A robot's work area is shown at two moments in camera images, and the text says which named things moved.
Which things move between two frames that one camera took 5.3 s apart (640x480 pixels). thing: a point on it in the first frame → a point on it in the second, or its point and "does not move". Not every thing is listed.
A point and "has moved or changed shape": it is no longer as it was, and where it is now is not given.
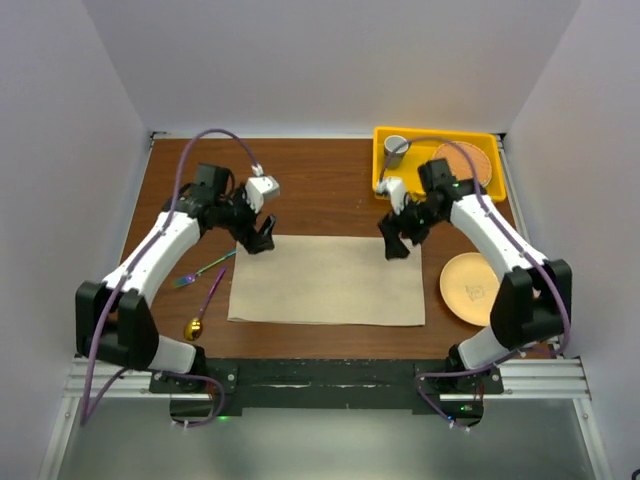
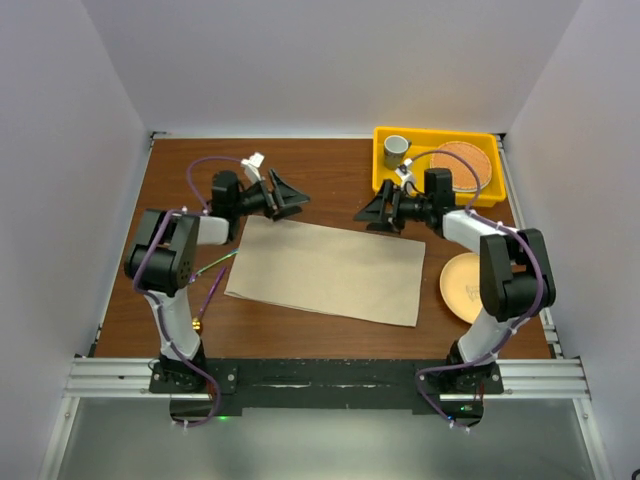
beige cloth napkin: x=327 y=279 has moved or changed shape
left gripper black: x=254 y=240 → x=285 y=196
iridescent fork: x=192 y=277 does not move
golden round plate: x=468 y=283 does not move
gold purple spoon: x=194 y=328 does not move
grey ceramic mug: x=390 y=144 does not move
